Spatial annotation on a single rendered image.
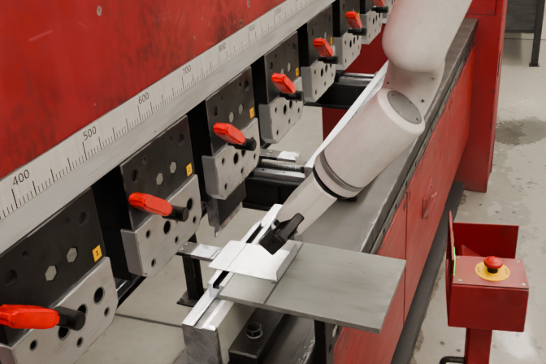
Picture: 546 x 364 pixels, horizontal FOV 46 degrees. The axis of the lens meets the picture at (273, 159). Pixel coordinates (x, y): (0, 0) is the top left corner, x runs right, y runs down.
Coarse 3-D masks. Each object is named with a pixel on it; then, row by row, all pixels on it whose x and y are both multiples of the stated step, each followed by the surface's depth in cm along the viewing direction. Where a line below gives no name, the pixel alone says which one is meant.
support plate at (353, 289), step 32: (320, 256) 112; (352, 256) 111; (224, 288) 106; (256, 288) 105; (288, 288) 105; (320, 288) 104; (352, 288) 103; (384, 288) 103; (320, 320) 98; (352, 320) 97; (384, 320) 97
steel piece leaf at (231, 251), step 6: (228, 246) 116; (234, 246) 116; (240, 246) 116; (222, 252) 115; (228, 252) 115; (234, 252) 115; (216, 258) 113; (222, 258) 113; (228, 258) 113; (234, 258) 113; (210, 264) 112; (216, 264) 112; (222, 264) 111; (228, 264) 111; (222, 270) 110
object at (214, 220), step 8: (240, 184) 109; (232, 192) 106; (240, 192) 109; (216, 200) 101; (224, 200) 104; (232, 200) 107; (240, 200) 110; (208, 208) 103; (216, 208) 102; (224, 208) 104; (232, 208) 107; (240, 208) 112; (208, 216) 103; (216, 216) 103; (224, 216) 105; (232, 216) 110; (216, 224) 104; (224, 224) 107; (216, 232) 105
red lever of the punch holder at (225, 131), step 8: (216, 128) 87; (224, 128) 86; (232, 128) 87; (224, 136) 88; (232, 136) 88; (240, 136) 90; (232, 144) 95; (240, 144) 91; (248, 144) 93; (256, 144) 94
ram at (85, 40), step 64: (0, 0) 54; (64, 0) 61; (128, 0) 70; (192, 0) 82; (256, 0) 99; (320, 0) 126; (0, 64) 54; (64, 64) 62; (128, 64) 71; (0, 128) 55; (64, 128) 63; (64, 192) 64
